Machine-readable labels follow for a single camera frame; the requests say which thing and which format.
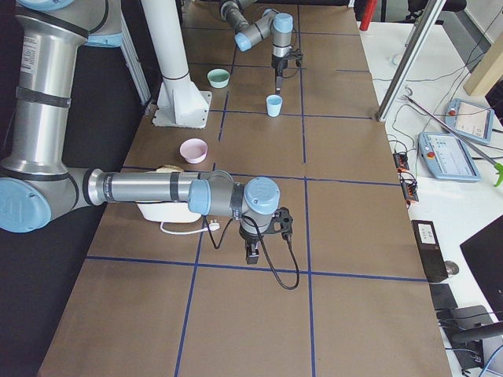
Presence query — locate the round metal knob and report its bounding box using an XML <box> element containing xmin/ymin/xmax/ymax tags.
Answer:
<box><xmin>445</xmin><ymin>261</ymin><xmax>460</xmax><ymax>277</ymax></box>

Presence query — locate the aluminium frame post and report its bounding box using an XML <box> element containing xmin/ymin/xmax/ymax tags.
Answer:
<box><xmin>376</xmin><ymin>0</ymin><xmax>446</xmax><ymax>123</ymax></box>

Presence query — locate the teach pendant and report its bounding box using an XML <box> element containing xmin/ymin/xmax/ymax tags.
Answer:
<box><xmin>417</xmin><ymin>132</ymin><xmax>482</xmax><ymax>182</ymax></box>
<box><xmin>445</xmin><ymin>98</ymin><xmax>495</xmax><ymax>145</ymax></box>

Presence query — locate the black labelled box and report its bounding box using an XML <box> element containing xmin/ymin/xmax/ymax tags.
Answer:
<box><xmin>411</xmin><ymin>220</ymin><xmax>448</xmax><ymax>283</ymax></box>

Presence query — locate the white power plug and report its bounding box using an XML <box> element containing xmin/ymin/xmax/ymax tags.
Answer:
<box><xmin>159</xmin><ymin>219</ymin><xmax>222</xmax><ymax>236</ymax></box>

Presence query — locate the black monitor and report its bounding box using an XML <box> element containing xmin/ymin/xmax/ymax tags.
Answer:
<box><xmin>461</xmin><ymin>221</ymin><xmax>502</xmax><ymax>319</ymax></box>

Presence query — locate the teach pendant near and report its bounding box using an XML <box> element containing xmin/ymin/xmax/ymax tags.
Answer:
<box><xmin>417</xmin><ymin>132</ymin><xmax>482</xmax><ymax>182</ymax></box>

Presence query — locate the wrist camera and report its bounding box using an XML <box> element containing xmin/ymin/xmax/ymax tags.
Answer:
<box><xmin>270</xmin><ymin>207</ymin><xmax>293</xmax><ymax>241</ymax></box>
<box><xmin>287</xmin><ymin>49</ymin><xmax>303</xmax><ymax>68</ymax></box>

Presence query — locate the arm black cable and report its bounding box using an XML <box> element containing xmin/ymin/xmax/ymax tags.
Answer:
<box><xmin>205</xmin><ymin>211</ymin><xmax>300</xmax><ymax>291</ymax></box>

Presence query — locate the teach pendant far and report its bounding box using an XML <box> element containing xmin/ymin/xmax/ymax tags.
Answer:
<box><xmin>445</xmin><ymin>98</ymin><xmax>495</xmax><ymax>145</ymax></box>

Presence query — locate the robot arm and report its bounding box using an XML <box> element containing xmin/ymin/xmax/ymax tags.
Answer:
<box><xmin>1</xmin><ymin>1</ymin><xmax>284</xmax><ymax>263</ymax></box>
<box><xmin>219</xmin><ymin>1</ymin><xmax>297</xmax><ymax>95</ymax></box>

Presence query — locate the grabber stick tool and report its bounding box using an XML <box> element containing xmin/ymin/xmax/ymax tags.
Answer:
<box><xmin>404</xmin><ymin>95</ymin><xmax>503</xmax><ymax>187</ymax></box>

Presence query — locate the red object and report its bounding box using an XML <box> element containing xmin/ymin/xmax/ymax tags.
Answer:
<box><xmin>359</xmin><ymin>0</ymin><xmax>378</xmax><ymax>31</ymax></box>

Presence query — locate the green bowl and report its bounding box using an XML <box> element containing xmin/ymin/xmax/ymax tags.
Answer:
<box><xmin>207</xmin><ymin>68</ymin><xmax>230</xmax><ymax>89</ymax></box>

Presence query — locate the pink bowl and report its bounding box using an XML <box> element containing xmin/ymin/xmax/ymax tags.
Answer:
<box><xmin>179</xmin><ymin>138</ymin><xmax>208</xmax><ymax>164</ymax></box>

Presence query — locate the wooden board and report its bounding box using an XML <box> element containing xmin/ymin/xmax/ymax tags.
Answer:
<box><xmin>464</xmin><ymin>34</ymin><xmax>503</xmax><ymax>97</ymax></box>

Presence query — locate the blue cup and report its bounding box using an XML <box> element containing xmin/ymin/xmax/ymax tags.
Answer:
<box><xmin>266</xmin><ymin>94</ymin><xmax>283</xmax><ymax>117</ymax></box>

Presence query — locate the black power strip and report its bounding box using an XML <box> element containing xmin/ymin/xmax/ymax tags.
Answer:
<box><xmin>393</xmin><ymin>152</ymin><xmax>409</xmax><ymax>172</ymax></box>
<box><xmin>399</xmin><ymin>173</ymin><xmax>419</xmax><ymax>204</ymax></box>

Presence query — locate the toast slice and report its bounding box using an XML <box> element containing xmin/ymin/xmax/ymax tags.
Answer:
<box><xmin>156</xmin><ymin>165</ymin><xmax>184</xmax><ymax>173</ymax></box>

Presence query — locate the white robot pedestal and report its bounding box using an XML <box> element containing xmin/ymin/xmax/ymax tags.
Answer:
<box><xmin>141</xmin><ymin>0</ymin><xmax>212</xmax><ymax>129</ymax></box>

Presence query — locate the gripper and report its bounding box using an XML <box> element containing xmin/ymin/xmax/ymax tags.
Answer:
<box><xmin>239</xmin><ymin>225</ymin><xmax>261</xmax><ymax>264</ymax></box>
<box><xmin>271</xmin><ymin>55</ymin><xmax>288</xmax><ymax>94</ymax></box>

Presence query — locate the black desk device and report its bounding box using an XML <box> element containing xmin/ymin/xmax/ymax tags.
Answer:
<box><xmin>429</xmin><ymin>284</ymin><xmax>502</xmax><ymax>376</ymax></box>

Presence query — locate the cream toaster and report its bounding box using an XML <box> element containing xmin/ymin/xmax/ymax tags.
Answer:
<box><xmin>136</xmin><ymin>202</ymin><xmax>201</xmax><ymax>223</ymax></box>

